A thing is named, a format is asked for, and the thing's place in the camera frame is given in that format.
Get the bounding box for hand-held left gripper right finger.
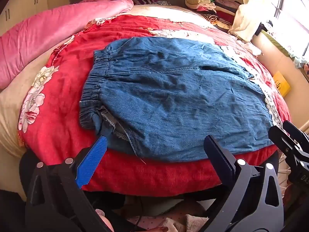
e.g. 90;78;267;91
203;135;284;232

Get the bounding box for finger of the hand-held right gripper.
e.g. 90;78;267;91
283;120;309;148
268;126;298;161

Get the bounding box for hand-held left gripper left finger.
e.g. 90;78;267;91
24;135;114;232

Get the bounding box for blue denim pants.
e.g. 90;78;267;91
79;37;278;162

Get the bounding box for yellow box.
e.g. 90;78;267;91
272;71;292;97

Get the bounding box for red floral blanket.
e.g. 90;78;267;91
17;14;291;197

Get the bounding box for green windowsill cloth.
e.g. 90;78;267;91
264;26;309;66

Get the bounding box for person's pink dotted clothing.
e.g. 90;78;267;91
126;198;210;232

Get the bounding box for window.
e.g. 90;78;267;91
273;0;309;61

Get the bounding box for cream curtain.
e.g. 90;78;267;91
228;0;285;41

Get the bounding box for pink quilt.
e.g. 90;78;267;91
0;0;134;90

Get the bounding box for pile of folded clothes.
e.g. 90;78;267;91
185;0;242;31

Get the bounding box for cream wardrobe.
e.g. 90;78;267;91
0;0;70;29

